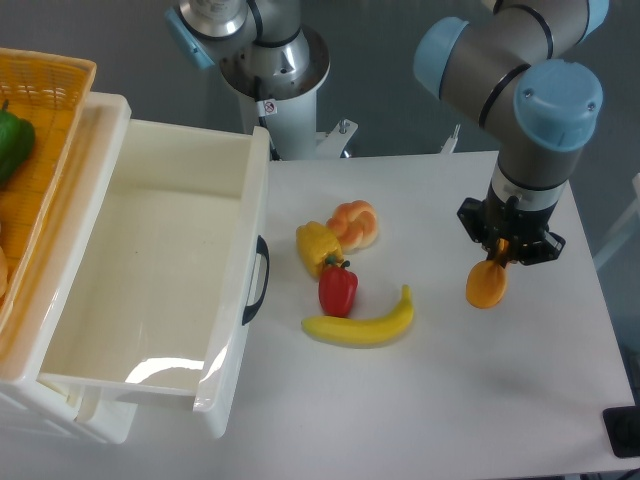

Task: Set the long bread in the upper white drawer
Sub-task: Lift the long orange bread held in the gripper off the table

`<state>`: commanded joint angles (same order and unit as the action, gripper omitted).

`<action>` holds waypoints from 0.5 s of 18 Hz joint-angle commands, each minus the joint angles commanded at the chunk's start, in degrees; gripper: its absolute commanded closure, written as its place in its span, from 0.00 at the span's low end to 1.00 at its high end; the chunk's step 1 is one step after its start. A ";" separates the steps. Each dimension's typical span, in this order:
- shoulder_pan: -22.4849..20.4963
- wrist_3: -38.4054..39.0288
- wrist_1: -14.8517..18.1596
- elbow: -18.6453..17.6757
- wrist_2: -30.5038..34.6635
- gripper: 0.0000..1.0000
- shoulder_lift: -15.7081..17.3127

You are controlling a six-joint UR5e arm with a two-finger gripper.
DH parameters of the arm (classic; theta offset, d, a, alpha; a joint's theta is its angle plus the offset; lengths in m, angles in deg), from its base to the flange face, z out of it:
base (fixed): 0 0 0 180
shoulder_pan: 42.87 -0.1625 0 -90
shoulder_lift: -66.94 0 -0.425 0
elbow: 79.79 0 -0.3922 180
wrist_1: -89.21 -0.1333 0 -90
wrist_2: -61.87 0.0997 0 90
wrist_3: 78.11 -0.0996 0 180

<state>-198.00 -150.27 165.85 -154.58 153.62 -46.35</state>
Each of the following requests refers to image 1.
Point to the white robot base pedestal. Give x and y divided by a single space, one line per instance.
276 88

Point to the yellow woven plastic basket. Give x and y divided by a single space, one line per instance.
50 92

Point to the black drawer handle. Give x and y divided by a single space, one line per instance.
259 281

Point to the white plastic drawer cabinet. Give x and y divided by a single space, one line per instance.
38 351

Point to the white frame at right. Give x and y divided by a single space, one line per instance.
621 231

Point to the red bell pepper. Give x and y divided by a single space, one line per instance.
337 288

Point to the long orange bread loaf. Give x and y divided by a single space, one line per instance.
488 280

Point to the braided bread roll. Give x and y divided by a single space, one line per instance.
355 225

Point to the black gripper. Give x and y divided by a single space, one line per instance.
529 239

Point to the open white upper drawer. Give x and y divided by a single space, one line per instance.
159 296

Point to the yellow banana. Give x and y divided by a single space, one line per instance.
363 332

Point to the yellow bell pepper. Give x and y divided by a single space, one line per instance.
315 242

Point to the green bell pepper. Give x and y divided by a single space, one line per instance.
17 142

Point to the black device at edge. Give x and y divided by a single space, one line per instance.
622 426

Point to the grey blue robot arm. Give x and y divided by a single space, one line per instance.
507 75

